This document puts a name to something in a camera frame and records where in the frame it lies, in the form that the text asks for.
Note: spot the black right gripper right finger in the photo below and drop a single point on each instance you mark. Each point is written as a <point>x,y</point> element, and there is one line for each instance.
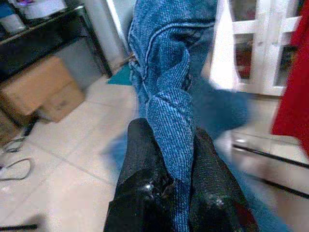
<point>212,188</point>

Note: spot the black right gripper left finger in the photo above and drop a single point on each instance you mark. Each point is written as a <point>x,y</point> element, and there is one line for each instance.
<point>137,169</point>

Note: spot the blue denim jeans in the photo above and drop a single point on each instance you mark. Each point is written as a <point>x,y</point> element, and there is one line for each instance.
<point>169,60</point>

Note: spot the teal floor mat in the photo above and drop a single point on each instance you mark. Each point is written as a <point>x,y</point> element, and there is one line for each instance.
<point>120,76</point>

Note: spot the plain brown cardboard box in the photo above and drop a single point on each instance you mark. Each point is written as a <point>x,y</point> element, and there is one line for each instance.
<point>41,89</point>

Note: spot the red cloth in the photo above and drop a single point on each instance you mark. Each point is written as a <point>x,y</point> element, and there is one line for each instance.
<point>297,84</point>

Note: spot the black shelf unit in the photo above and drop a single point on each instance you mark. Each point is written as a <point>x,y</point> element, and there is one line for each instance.
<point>36,41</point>

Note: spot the white glazed door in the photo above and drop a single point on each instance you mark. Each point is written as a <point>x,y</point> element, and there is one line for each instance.
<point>260,24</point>

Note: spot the white storage box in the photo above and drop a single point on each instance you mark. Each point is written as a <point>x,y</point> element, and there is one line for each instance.
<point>10,24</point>
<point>46,8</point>

